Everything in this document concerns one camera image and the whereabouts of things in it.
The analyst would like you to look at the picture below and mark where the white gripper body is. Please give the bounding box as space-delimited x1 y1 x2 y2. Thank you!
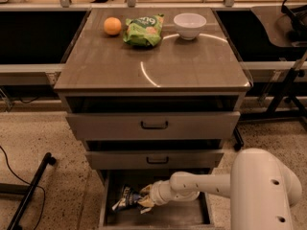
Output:
150 180 170 206

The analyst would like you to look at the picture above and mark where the blue chip bag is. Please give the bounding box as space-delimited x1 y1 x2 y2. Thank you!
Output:
111 185 152 214

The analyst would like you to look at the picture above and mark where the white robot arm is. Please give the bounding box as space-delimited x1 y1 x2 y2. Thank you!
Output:
138 149 302 230

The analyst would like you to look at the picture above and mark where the bottom drawer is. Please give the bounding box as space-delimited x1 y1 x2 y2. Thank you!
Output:
99 169 214 230

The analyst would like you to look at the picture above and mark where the drawer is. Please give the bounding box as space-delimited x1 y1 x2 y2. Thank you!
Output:
85 149 224 170
99 169 214 230
67 111 240 141

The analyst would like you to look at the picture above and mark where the middle drawer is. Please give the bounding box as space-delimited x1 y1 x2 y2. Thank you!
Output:
85 149 224 170

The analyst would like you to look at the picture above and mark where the top drawer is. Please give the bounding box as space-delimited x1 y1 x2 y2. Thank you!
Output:
67 111 240 141

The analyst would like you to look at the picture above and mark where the grey drawer cabinet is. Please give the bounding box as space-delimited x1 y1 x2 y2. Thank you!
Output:
53 7 251 230

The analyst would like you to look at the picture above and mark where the green chip bag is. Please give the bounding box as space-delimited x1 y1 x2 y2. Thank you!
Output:
123 14 164 47

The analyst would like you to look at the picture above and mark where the black caster leg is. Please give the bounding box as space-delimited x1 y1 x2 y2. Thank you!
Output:
233 127 245 150

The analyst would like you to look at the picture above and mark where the black floor stand bar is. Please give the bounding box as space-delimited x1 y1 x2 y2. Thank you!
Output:
0 152 57 230

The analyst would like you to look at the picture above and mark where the orange fruit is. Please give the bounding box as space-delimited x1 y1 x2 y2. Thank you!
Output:
104 17 122 35

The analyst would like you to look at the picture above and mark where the white bowl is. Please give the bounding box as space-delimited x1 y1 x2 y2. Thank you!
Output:
174 12 206 40

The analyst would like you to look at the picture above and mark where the black floor cable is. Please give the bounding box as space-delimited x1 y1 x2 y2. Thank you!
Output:
0 145 46 230

